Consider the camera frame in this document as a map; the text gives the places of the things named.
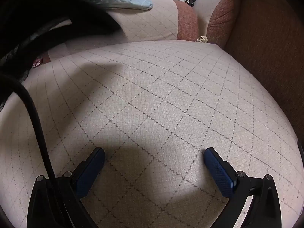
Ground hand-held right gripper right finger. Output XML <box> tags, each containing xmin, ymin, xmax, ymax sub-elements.
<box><xmin>203</xmin><ymin>147</ymin><xmax>282</xmax><ymax>228</ymax></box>

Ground beige quilted sofa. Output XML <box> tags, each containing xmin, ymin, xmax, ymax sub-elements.
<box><xmin>0</xmin><ymin>0</ymin><xmax>304</xmax><ymax>228</ymax></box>

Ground black cable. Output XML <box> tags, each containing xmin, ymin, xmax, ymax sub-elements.
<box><xmin>0</xmin><ymin>74</ymin><xmax>66</xmax><ymax>228</ymax></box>

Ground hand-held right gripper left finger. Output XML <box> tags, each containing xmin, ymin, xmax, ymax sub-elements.
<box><xmin>27</xmin><ymin>147</ymin><xmax>105</xmax><ymax>228</ymax></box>

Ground black pants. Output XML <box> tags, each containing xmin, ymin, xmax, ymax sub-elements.
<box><xmin>0</xmin><ymin>0</ymin><xmax>122</xmax><ymax>88</ymax></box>

